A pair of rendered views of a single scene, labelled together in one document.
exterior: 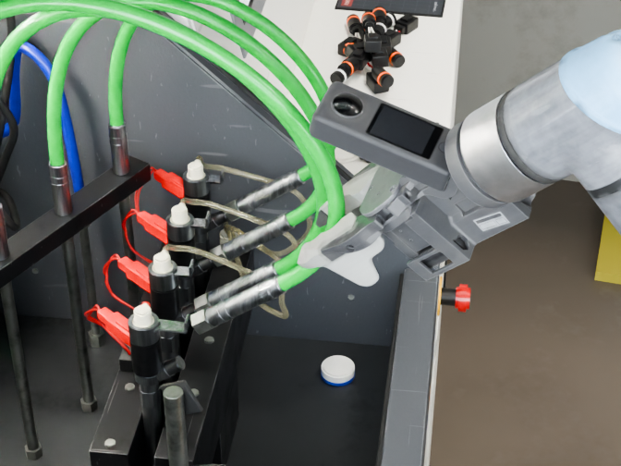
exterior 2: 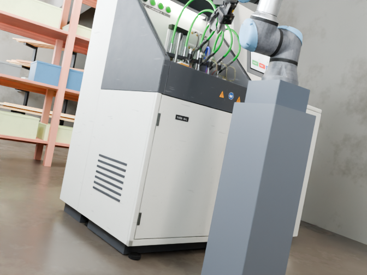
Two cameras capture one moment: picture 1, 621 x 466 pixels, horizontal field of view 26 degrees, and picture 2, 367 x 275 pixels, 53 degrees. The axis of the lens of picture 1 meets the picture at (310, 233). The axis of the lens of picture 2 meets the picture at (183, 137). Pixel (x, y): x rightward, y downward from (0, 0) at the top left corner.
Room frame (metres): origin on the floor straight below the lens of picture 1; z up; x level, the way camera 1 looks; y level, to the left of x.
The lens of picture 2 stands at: (-0.56, -1.31, 0.62)
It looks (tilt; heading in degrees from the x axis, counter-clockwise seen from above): 0 degrees down; 43
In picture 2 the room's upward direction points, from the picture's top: 11 degrees clockwise
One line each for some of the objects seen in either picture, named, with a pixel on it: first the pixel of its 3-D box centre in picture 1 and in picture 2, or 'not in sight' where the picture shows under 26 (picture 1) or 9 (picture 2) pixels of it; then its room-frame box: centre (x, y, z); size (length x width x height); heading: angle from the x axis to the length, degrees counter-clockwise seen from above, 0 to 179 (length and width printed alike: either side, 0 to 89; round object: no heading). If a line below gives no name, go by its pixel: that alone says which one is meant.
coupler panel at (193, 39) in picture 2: not in sight; (195, 48); (1.21, 0.38, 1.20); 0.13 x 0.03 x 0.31; 173
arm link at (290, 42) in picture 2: not in sight; (285, 45); (0.78, -0.53, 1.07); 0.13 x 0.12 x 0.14; 153
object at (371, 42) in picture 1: (375, 42); not in sight; (1.65, -0.09, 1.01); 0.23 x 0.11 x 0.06; 173
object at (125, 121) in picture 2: not in sight; (164, 171); (0.94, 0.18, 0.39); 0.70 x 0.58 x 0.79; 173
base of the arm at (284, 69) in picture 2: not in sight; (281, 73); (0.79, -0.53, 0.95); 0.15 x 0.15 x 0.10
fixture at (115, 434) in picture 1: (182, 390); not in sight; (1.06, 0.14, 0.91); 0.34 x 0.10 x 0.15; 173
